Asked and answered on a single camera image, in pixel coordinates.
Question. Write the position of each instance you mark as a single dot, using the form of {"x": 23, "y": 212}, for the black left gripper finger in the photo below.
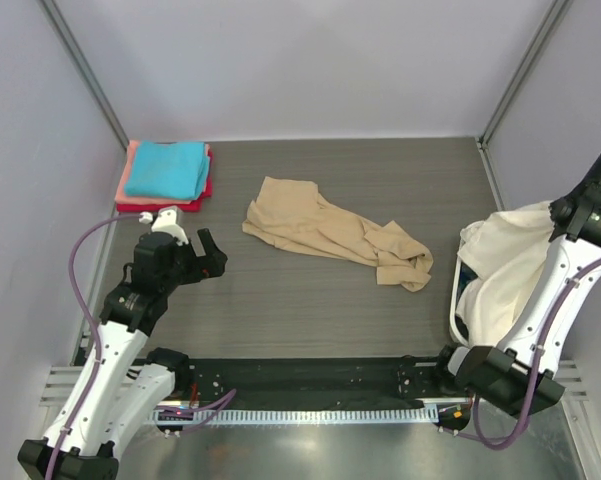
{"x": 214, "y": 264}
{"x": 207, "y": 242}

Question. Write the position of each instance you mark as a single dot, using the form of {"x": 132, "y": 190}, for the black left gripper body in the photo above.
{"x": 187, "y": 268}

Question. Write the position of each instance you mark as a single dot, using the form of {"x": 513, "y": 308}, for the beige t shirt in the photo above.
{"x": 293, "y": 216}

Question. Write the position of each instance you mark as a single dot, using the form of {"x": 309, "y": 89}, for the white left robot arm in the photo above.
{"x": 100, "y": 417}

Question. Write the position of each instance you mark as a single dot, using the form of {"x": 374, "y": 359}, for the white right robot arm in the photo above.
{"x": 517, "y": 374}

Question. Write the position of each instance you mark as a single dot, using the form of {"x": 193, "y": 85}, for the folded red t shirt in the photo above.
{"x": 130, "y": 204}

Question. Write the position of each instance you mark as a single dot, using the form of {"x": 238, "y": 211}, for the folded blue t shirt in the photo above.
{"x": 166, "y": 170}

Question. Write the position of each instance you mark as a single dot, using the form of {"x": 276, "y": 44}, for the folded pink t shirt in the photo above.
{"x": 127, "y": 192}

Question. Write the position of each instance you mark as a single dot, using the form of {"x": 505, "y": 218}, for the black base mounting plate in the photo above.
{"x": 328, "y": 384}

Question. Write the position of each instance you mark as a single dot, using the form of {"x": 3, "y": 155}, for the white laundry basket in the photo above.
{"x": 463, "y": 275}

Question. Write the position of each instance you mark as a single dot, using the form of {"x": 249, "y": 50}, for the white t shirt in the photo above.
{"x": 507, "y": 252}

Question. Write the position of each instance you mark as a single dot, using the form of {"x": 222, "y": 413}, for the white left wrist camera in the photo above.
{"x": 166, "y": 220}

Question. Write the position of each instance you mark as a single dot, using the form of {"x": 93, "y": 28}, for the aluminium rail left side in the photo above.
{"x": 59, "y": 385}

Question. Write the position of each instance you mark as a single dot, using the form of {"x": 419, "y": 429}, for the slotted grey cable duct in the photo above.
{"x": 232, "y": 418}

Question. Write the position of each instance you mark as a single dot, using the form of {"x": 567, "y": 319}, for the left aluminium frame post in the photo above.
{"x": 69, "y": 42}

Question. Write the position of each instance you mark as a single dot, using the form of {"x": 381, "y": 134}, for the aluminium frame post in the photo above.
{"x": 539, "y": 42}
{"x": 69, "y": 42}

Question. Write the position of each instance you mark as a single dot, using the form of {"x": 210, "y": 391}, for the right aluminium frame post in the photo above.
{"x": 539, "y": 42}

